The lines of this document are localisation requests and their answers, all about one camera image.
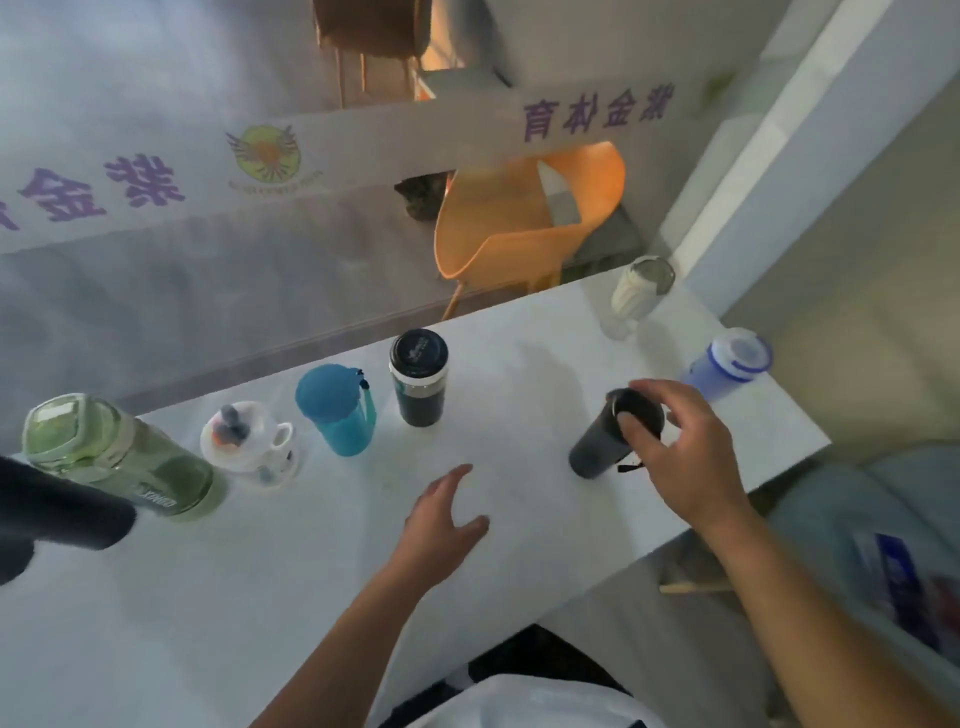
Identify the person's left hand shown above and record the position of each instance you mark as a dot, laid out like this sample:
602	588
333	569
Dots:
431	536

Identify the person's right hand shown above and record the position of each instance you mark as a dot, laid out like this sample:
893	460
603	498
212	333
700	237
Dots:
694	469

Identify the person's right thumb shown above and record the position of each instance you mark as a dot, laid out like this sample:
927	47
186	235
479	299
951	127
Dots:
636	442

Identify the person's left thumb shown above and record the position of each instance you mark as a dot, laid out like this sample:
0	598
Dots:
469	531

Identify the black tumbler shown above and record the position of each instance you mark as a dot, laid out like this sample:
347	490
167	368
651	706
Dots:
596	446

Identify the person's right forearm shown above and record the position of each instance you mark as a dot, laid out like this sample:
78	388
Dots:
810	630

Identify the person's left forearm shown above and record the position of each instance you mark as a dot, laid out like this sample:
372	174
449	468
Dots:
349	652

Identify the blue bottle with white lid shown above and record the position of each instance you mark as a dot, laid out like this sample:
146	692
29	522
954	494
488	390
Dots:
727	364

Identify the clear bottle with white sleeve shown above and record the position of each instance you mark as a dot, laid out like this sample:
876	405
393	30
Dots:
636	294

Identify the wooden stick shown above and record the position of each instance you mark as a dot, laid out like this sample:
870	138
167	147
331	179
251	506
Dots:
694	588

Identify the black bottle with white band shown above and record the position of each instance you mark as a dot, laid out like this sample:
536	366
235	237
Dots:
418	379

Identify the person's white shirt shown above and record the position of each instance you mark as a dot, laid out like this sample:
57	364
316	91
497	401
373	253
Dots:
532	705

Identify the grey cushioned seat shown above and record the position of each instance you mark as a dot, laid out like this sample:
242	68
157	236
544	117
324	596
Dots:
832	495

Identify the orange plastic chair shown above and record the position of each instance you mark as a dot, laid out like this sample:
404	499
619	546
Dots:
510	225

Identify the blue and white packet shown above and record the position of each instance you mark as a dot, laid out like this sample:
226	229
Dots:
904	585

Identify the dark bag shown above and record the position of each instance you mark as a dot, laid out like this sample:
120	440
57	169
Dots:
421	196

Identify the green transparent water bottle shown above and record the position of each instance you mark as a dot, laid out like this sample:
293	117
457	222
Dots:
124	461

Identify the white banner with purple print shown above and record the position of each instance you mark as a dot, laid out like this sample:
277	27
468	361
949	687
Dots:
360	146

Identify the black padded object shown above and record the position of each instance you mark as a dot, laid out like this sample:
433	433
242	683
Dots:
52	510

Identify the wooden chair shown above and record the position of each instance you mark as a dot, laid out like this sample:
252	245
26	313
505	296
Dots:
371	34

